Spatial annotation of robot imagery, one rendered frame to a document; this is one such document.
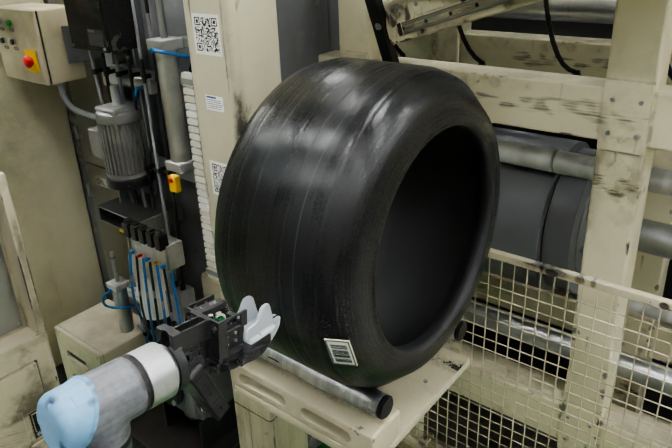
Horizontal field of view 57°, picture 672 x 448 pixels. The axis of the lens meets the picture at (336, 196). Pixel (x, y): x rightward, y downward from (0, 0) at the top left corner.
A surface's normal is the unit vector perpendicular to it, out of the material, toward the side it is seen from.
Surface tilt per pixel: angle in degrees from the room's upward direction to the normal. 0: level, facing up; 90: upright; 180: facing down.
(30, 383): 90
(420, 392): 0
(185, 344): 90
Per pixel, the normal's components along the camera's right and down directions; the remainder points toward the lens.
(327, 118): -0.38, -0.58
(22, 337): -0.04, -0.92
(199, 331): 0.78, 0.22
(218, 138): -0.62, 0.33
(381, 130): 0.27, -0.32
